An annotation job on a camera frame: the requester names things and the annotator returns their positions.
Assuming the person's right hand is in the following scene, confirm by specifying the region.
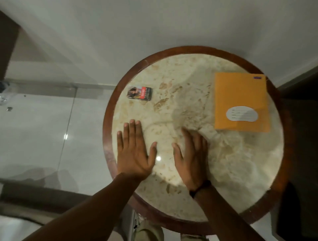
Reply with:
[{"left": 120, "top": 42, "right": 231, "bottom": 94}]
[{"left": 172, "top": 127, "right": 212, "bottom": 192}]

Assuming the person's left hand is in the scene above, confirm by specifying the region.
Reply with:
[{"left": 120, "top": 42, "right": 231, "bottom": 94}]
[{"left": 116, "top": 119, "right": 158, "bottom": 182}]

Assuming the person's right forearm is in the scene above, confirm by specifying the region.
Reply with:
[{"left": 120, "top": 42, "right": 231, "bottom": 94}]
[{"left": 192, "top": 184, "right": 266, "bottom": 241}]

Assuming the person's left forearm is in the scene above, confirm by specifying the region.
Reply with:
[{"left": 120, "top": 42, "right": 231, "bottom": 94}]
[{"left": 22, "top": 172, "right": 142, "bottom": 241}]

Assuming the round marble table wooden rim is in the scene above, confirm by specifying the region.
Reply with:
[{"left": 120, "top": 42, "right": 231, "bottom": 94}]
[{"left": 102, "top": 46, "right": 292, "bottom": 235}]

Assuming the black wristband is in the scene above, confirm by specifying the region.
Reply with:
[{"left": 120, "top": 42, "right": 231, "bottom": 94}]
[{"left": 189, "top": 180, "right": 212, "bottom": 199}]

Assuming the small printed card pack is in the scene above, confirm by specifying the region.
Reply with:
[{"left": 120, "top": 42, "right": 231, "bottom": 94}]
[{"left": 126, "top": 86, "right": 153, "bottom": 101}]

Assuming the orange notebook white label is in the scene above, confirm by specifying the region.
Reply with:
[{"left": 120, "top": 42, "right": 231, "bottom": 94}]
[{"left": 214, "top": 72, "right": 271, "bottom": 133}]

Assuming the dark furniture piece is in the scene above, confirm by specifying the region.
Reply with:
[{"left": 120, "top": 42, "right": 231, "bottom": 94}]
[{"left": 270, "top": 67, "right": 318, "bottom": 241}]

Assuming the clear glass object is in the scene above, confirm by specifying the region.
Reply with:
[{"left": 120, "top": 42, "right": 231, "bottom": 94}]
[{"left": 0, "top": 81, "right": 13, "bottom": 106}]

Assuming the dark brown wooden panel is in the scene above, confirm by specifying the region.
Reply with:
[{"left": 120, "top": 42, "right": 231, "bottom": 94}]
[{"left": 0, "top": 10, "right": 21, "bottom": 80}]

